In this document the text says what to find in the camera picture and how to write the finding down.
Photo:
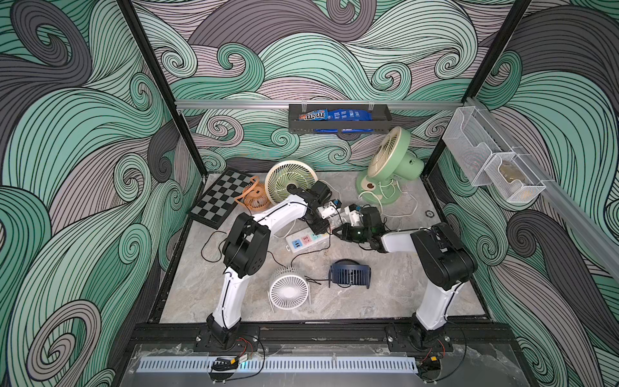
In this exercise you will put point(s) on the blue candy bag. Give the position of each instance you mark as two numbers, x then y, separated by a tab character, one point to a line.
340	115

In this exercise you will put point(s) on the orange small fan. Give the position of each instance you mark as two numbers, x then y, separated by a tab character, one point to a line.
254	197

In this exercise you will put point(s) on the white power strip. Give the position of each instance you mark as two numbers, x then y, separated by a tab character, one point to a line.
304	239

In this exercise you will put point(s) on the dark blue small fan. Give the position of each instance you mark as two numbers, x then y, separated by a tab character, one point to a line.
348	273

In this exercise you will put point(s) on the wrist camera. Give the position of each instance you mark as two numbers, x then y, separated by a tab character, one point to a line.
331	209
354	215

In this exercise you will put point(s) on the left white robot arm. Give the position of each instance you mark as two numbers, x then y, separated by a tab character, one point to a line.
245	251

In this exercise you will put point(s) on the black white chessboard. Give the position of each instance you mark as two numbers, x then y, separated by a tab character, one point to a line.
219	200

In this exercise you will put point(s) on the white small cage fan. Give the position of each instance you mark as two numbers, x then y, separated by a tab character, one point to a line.
288	289

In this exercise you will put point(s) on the cream round desk fan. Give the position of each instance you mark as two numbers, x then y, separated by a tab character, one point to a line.
287	173

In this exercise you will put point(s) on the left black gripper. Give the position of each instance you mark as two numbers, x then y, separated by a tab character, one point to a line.
323	227

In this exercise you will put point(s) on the green standing desk fan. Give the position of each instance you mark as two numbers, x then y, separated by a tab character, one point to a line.
393	160

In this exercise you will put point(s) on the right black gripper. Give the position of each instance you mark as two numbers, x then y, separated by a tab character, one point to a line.
349	232

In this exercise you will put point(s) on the clear plastic wall bin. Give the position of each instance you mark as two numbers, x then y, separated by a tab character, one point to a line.
470	143

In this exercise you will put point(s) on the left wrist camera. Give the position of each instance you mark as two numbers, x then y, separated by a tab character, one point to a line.
331	209

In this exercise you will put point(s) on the white perforated rail strip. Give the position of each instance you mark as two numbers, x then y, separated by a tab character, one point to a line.
283	364

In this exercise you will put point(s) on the black wall shelf basket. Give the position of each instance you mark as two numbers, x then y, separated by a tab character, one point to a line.
382	120

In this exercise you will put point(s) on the small clear wall bin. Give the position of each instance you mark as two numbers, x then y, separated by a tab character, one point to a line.
513	179

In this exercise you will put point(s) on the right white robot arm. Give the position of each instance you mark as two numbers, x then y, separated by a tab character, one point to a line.
444	260

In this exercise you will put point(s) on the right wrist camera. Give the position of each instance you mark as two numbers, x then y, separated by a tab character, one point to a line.
354	215

